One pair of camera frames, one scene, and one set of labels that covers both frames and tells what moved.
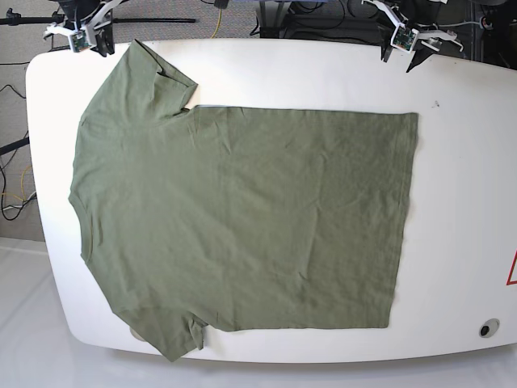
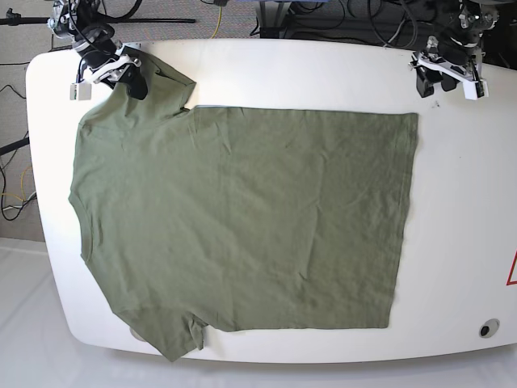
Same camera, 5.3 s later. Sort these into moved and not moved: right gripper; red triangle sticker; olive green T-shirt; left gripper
Moved: right gripper; left gripper
Not moved: red triangle sticker; olive green T-shirt
